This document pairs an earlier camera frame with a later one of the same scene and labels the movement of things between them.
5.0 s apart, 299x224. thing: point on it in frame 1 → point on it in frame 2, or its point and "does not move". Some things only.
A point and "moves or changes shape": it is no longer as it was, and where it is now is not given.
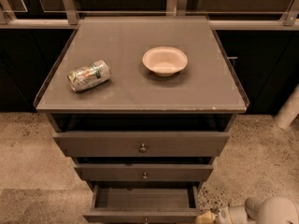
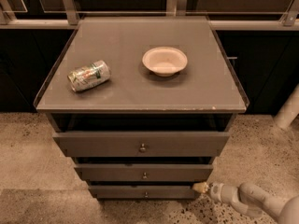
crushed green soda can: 89,76 does not move
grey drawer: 142,144 does not move
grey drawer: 143,172 does not move
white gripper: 224,216 → 217,192
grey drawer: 155,203 moves or changes shape
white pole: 289,110 does not move
